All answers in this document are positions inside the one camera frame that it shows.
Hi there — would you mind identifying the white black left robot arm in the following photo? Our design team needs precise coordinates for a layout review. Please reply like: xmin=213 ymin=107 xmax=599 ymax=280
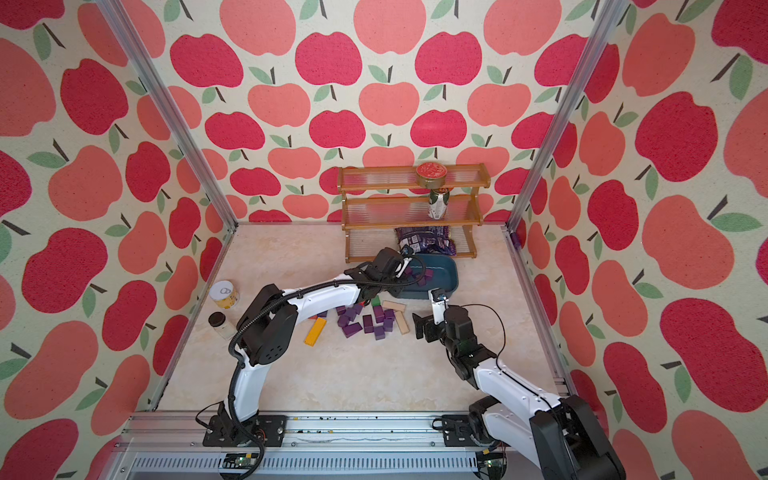
xmin=197 ymin=247 xmax=425 ymax=447

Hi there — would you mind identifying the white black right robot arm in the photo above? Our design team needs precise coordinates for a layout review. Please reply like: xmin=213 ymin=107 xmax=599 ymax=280
xmin=413 ymin=289 xmax=627 ymax=479

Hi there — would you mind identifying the teal storage bin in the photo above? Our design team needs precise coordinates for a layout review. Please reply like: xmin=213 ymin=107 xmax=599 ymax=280
xmin=396 ymin=254 xmax=459 ymax=300

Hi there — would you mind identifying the tan wooden long block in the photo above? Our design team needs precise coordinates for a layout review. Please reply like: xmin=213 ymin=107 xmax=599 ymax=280
xmin=395 ymin=311 xmax=410 ymax=335

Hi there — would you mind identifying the tan wooden flat block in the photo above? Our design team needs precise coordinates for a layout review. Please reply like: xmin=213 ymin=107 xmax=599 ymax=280
xmin=381 ymin=301 xmax=406 ymax=312

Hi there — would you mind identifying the purple upright brick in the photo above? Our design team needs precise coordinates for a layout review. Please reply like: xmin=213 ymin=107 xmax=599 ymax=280
xmin=373 ymin=305 xmax=386 ymax=323

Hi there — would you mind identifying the purple snack bag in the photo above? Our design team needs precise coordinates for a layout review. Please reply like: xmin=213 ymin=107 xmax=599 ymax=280
xmin=395 ymin=226 xmax=457 ymax=256

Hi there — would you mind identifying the orange wooden shelf rack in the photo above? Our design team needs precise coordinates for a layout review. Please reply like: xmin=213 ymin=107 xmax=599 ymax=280
xmin=338 ymin=164 xmax=491 ymax=263

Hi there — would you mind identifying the long purple brick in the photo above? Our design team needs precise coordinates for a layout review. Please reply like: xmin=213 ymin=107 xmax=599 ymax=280
xmin=342 ymin=322 xmax=364 ymax=338

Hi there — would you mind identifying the small green white bottle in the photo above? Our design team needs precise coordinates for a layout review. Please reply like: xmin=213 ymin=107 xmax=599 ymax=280
xmin=428 ymin=188 xmax=450 ymax=220

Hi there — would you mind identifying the yellow long block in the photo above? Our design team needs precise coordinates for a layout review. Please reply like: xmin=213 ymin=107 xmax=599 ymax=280
xmin=304 ymin=317 xmax=327 ymax=347

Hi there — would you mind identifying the yellow peach tin can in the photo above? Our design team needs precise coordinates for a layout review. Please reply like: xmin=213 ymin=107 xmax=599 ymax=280
xmin=209 ymin=280 xmax=239 ymax=309

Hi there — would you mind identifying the glass jar black lid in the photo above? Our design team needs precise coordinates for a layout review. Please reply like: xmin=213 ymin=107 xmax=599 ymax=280
xmin=208 ymin=311 xmax=237 ymax=340

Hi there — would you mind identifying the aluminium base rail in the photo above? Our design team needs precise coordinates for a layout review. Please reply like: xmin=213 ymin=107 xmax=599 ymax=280
xmin=98 ymin=410 xmax=607 ymax=480

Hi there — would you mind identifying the aluminium right corner post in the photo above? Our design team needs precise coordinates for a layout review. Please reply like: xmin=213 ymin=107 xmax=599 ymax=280
xmin=506 ymin=0 xmax=630 ymax=235

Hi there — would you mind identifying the aluminium corner post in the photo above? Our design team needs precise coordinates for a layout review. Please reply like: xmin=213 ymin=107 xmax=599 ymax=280
xmin=96 ymin=1 xmax=238 ymax=232
xmin=506 ymin=0 xmax=630 ymax=235

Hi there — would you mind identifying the aluminium left corner post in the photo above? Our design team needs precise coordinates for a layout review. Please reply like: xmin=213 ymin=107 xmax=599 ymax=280
xmin=96 ymin=1 xmax=238 ymax=232

